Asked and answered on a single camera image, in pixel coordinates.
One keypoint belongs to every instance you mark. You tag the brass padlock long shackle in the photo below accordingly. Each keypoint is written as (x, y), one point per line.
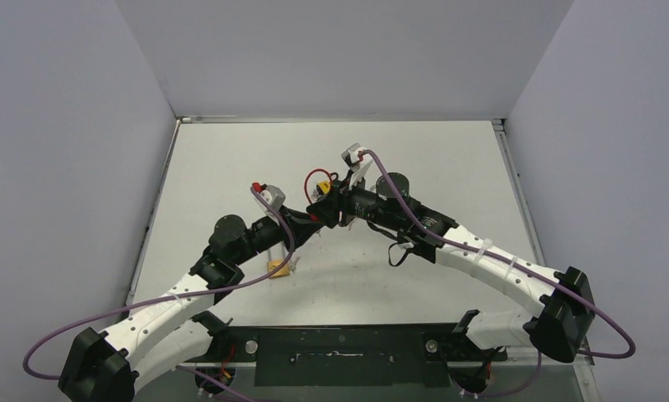
(275, 265)

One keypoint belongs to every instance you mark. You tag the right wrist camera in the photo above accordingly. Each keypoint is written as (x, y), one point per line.
(358, 163)

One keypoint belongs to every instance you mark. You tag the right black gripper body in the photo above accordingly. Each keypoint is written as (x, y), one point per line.
(337, 203)

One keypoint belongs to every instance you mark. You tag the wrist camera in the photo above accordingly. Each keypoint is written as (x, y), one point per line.
(358, 163)
(269, 197)

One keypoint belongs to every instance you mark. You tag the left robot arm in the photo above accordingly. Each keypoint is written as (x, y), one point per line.
(117, 362)

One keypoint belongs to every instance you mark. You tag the yellow black padlock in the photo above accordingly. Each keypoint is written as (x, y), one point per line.
(321, 190)

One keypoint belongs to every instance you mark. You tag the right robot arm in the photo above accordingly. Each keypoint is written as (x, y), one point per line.
(553, 315)

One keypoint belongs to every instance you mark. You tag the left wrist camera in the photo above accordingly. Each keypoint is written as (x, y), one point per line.
(269, 197)

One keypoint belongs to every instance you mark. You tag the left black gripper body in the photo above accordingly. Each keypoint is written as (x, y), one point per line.
(286, 217)

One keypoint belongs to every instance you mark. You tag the red cable lock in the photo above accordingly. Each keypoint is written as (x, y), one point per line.
(309, 185)

